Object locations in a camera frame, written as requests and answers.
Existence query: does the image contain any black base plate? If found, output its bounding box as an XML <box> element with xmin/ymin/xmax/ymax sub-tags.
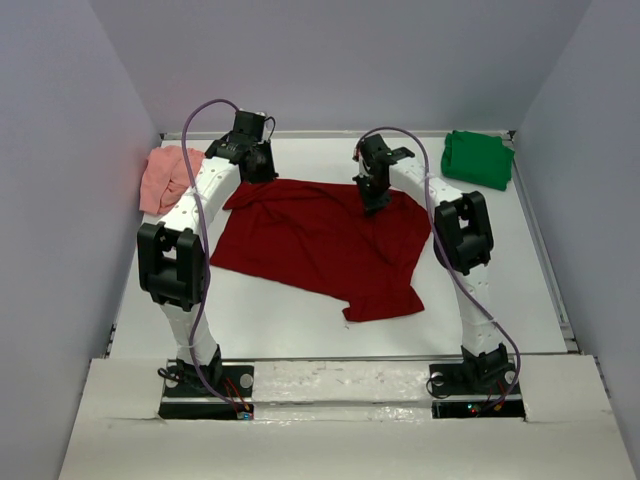
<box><xmin>425</xmin><ymin>363</ymin><xmax>526</xmax><ymax>420</ymax></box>
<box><xmin>157</xmin><ymin>360</ymin><xmax>255</xmax><ymax>421</ymax></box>

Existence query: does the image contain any dark red t shirt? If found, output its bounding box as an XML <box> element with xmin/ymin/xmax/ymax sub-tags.
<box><xmin>210</xmin><ymin>179</ymin><xmax>431</xmax><ymax>322</ymax></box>

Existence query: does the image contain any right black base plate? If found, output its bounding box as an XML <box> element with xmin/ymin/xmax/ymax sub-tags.
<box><xmin>425</xmin><ymin>363</ymin><xmax>526</xmax><ymax>420</ymax></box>

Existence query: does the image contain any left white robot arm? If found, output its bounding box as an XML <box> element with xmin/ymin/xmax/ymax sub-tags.
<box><xmin>136</xmin><ymin>109</ymin><xmax>278</xmax><ymax>403</ymax></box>

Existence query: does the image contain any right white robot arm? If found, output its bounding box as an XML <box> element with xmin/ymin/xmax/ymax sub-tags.
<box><xmin>353</xmin><ymin>128</ymin><xmax>520</xmax><ymax>400</ymax></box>

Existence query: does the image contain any folded green t shirt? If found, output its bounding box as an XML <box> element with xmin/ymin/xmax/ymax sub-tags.
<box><xmin>440</xmin><ymin>130</ymin><xmax>515</xmax><ymax>191</ymax></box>

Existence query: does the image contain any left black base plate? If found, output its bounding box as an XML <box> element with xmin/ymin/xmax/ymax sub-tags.
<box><xmin>157</xmin><ymin>360</ymin><xmax>255</xmax><ymax>421</ymax></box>

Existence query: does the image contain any pink t shirt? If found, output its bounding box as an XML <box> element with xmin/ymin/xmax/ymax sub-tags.
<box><xmin>139</xmin><ymin>146</ymin><xmax>190</xmax><ymax>215</ymax></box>

